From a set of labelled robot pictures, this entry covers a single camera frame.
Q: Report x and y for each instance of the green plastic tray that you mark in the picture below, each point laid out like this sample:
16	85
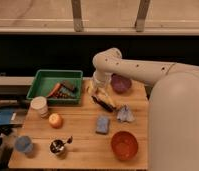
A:
45	80

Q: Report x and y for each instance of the white paper cup stack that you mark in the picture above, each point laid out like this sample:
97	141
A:
39	104

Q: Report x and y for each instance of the orange apple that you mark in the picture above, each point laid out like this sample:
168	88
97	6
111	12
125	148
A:
55	120

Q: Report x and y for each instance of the blue plastic cup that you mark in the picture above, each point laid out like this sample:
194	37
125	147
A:
24	144

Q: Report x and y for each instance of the orange bowl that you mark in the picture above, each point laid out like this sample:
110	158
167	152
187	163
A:
124	145

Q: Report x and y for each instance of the dark brown block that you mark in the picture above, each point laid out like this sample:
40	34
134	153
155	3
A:
68	85

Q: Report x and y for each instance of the metal cup with spoon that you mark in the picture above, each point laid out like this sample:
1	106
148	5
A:
58	146

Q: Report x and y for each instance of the banana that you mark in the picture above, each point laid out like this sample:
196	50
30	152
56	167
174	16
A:
106	98

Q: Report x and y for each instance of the blue box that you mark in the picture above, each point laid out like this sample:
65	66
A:
6	116

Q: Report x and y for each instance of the blue sponge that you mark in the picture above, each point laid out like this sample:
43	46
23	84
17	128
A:
102	125

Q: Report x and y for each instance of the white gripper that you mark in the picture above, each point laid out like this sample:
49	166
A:
99	81

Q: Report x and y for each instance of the crumpled grey cloth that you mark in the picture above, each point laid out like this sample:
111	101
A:
124	114

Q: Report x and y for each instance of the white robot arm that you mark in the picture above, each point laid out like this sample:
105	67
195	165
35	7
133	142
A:
173	114

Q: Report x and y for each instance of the purple bowl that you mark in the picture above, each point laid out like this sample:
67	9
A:
120	84

